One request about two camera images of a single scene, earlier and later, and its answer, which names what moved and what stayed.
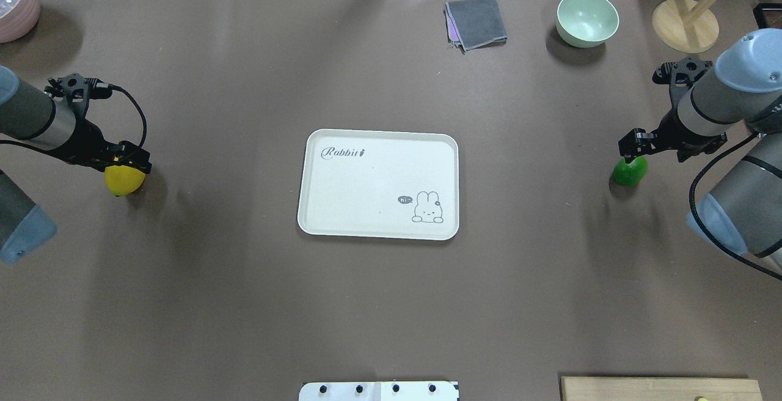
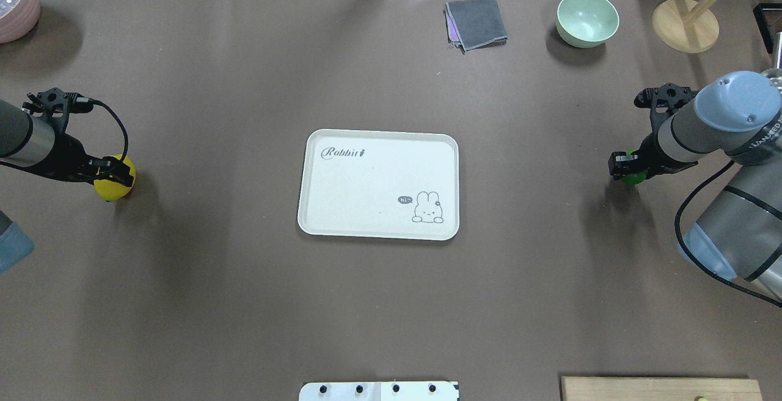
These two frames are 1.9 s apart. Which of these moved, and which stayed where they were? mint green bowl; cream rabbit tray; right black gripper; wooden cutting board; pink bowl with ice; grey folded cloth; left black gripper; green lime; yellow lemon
Moved: right black gripper; yellow lemon; left black gripper
Stayed: cream rabbit tray; grey folded cloth; wooden cutting board; green lime; pink bowl with ice; mint green bowl
